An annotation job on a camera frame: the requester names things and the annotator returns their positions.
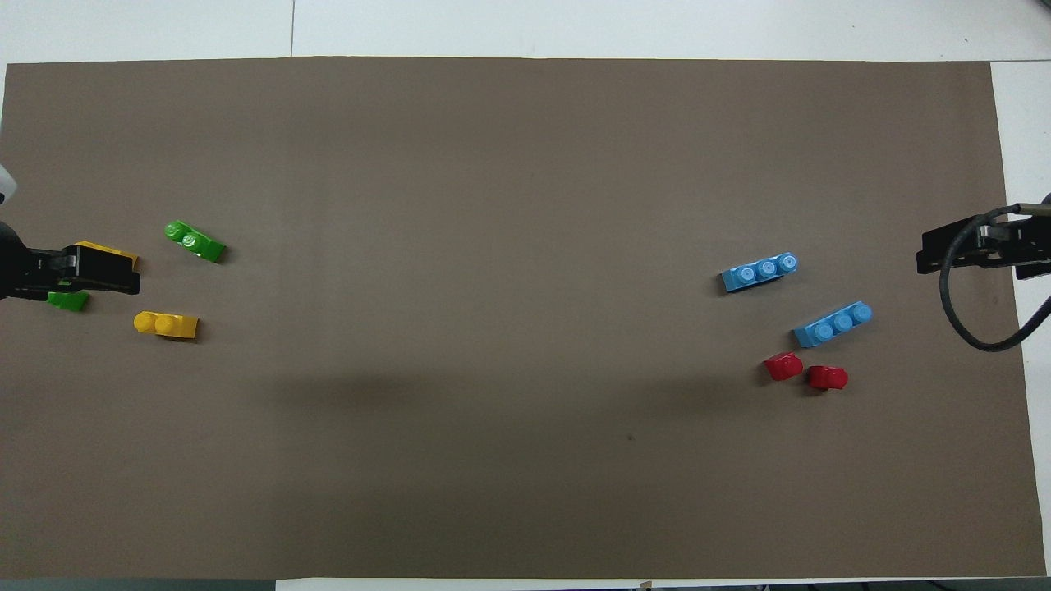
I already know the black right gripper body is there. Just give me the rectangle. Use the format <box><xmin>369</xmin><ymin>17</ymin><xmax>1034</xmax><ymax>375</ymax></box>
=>
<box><xmin>977</xmin><ymin>212</ymin><xmax>1051</xmax><ymax>280</ymax></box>

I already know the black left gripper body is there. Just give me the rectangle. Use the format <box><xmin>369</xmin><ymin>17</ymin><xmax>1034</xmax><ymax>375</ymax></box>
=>
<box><xmin>0</xmin><ymin>220</ymin><xmax>79</xmax><ymax>303</ymax></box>

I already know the blue three-stud toy block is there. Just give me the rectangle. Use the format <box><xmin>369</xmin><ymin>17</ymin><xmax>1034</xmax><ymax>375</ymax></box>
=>
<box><xmin>720</xmin><ymin>252</ymin><xmax>799</xmax><ymax>295</ymax></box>
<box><xmin>792</xmin><ymin>301</ymin><xmax>874</xmax><ymax>349</ymax></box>

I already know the yellow two-stud toy block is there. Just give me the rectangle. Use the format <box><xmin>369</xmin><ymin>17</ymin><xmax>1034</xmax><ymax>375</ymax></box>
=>
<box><xmin>74</xmin><ymin>241</ymin><xmax>140</xmax><ymax>272</ymax></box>
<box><xmin>133</xmin><ymin>310</ymin><xmax>200</xmax><ymax>341</ymax></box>

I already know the brown table mat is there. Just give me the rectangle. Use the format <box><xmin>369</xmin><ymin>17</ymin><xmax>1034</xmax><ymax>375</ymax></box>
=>
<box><xmin>0</xmin><ymin>56</ymin><xmax>1048</xmax><ymax>580</ymax></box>

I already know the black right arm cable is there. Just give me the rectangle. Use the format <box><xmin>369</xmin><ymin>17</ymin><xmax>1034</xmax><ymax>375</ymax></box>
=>
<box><xmin>939</xmin><ymin>202</ymin><xmax>1051</xmax><ymax>353</ymax></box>

